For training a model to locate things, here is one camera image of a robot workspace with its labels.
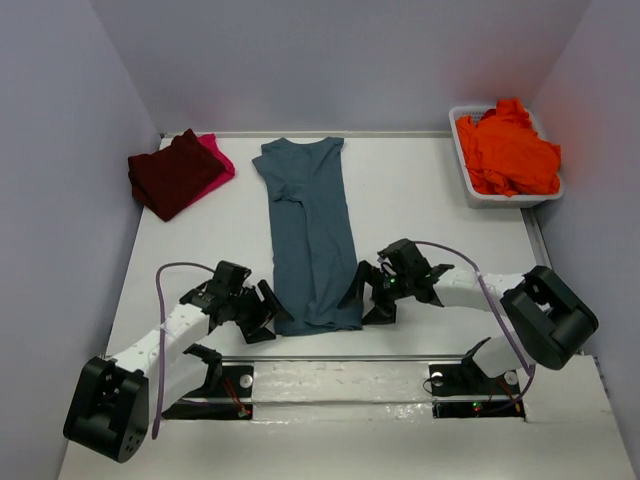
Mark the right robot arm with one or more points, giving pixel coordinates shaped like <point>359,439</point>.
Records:
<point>543,321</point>

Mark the white plastic basket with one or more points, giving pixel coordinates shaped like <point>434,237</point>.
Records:
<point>475,199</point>

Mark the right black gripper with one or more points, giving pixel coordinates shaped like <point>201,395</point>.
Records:
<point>383,313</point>

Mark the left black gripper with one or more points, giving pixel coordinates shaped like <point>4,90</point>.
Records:
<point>253,329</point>

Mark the pink folded t shirt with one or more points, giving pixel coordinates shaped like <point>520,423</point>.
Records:
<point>227,169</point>

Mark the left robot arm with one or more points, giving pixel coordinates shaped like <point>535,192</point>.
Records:
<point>119,400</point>

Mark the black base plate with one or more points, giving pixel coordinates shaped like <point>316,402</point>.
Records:
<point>458,392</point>
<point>226,395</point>

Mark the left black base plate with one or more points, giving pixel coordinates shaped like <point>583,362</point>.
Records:
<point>226,395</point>

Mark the dark red folded t shirt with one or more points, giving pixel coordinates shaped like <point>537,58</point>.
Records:
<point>167,180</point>

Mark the orange t shirt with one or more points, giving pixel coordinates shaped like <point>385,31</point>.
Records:
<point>504,154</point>

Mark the teal blue t shirt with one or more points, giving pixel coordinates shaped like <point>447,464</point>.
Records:
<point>314,257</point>

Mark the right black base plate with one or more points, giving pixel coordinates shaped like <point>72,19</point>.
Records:
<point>458,392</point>

